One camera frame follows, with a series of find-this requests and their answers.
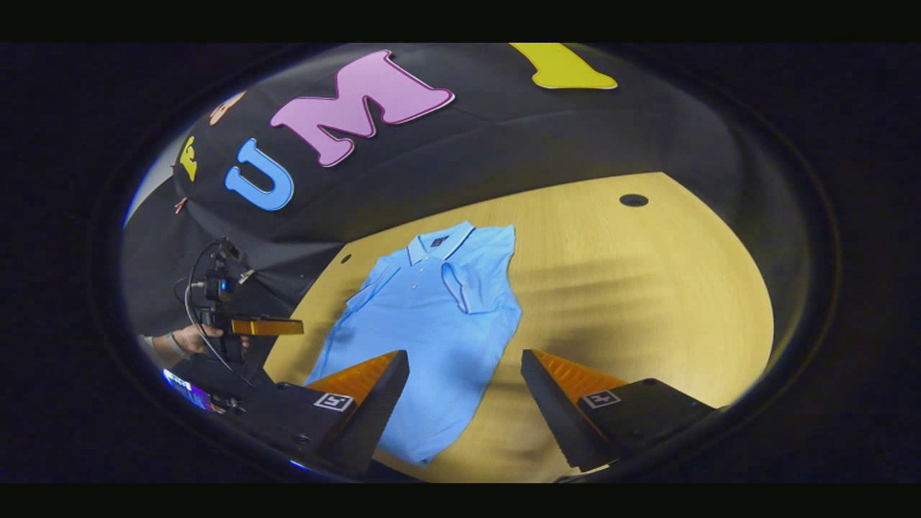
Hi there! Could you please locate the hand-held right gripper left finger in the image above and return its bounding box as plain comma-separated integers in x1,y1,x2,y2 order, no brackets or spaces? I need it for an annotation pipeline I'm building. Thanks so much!
241,350,411,480

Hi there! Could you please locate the light blue T-shirt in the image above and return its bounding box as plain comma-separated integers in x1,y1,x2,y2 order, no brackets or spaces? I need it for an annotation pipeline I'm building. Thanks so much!
304,221,523,465

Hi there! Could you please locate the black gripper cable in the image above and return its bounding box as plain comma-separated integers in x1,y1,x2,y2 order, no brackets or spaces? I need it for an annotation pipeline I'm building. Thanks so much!
183,241,254,387

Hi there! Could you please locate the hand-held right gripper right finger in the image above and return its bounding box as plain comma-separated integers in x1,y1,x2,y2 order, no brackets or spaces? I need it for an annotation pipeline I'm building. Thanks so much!
520,349,721,474

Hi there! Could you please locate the lit display screen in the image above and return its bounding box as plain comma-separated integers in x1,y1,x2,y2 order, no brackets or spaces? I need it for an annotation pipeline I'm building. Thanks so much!
161,368,217,413

